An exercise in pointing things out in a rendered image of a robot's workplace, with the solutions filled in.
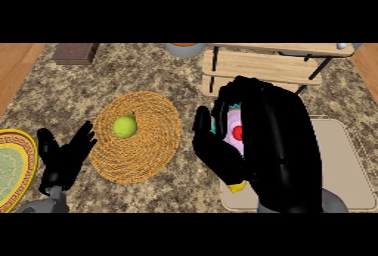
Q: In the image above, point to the yellow and green plate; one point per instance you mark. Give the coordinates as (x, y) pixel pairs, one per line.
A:
(16, 166)

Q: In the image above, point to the round woven placemat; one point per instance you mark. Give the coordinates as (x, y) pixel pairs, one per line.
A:
(153, 150)

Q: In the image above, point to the small yellow object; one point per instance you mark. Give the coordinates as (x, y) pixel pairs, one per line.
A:
(237, 187)

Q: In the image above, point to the brown block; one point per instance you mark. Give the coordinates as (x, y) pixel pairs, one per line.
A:
(75, 52)

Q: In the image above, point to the pale grey object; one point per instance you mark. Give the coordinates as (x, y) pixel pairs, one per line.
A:
(349, 45)

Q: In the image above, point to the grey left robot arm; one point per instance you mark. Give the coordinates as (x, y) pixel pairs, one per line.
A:
(53, 204)

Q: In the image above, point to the wooden tiered shelf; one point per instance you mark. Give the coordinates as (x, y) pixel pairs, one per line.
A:
(261, 65)

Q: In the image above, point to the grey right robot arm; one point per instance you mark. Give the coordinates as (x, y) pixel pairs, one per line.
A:
(336, 203)

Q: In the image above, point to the pink cupcake with red cherry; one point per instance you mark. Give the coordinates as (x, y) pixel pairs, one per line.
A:
(234, 130)

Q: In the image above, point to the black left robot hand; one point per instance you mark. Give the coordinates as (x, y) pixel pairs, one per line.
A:
(61, 160)

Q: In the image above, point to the beige tray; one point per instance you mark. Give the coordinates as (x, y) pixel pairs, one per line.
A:
(345, 166)

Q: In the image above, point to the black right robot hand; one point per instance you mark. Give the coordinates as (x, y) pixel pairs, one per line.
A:
(281, 150)

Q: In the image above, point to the grey bowl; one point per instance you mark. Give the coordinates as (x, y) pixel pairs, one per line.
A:
(185, 50)

